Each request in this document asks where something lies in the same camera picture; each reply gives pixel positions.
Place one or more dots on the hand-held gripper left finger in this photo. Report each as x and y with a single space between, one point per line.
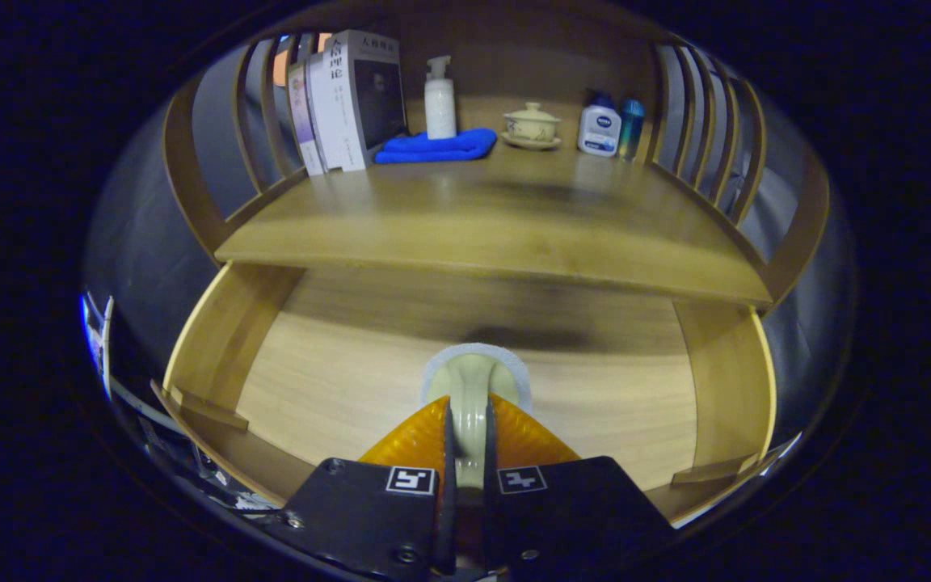
448 517

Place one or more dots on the wooden countertop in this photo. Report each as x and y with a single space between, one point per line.
514 218

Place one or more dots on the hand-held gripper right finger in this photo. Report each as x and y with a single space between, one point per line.
492 517

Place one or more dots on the black backdrop cloth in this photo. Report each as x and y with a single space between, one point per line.
134 242

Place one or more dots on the thin purple book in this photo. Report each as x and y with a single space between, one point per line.
304 121

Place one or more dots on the teal slim bottle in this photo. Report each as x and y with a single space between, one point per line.
631 129

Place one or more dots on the white blue lotion bottle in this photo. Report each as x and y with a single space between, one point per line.
599 129

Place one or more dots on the white pump bottle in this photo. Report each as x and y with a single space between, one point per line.
440 109

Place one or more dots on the wooden drawer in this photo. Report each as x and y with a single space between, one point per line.
336 380

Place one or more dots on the large white book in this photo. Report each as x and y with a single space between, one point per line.
352 105

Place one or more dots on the blue folded cloth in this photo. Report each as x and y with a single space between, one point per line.
433 148

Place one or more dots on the beige lidded ceramic teacup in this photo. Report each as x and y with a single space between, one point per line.
532 125

